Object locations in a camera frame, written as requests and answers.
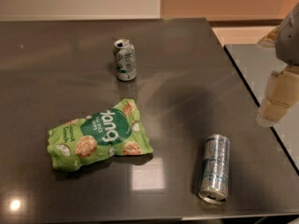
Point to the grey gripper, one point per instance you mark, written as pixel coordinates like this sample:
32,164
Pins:
289,39

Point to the grey side table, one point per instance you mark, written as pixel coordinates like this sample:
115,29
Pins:
255,64

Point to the silver blue energy drink can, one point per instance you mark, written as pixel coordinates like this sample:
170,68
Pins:
213,187

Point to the green white soda can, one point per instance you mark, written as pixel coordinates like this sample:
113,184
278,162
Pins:
124,59

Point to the green rice chip bag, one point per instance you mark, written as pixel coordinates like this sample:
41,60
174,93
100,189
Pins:
117,131

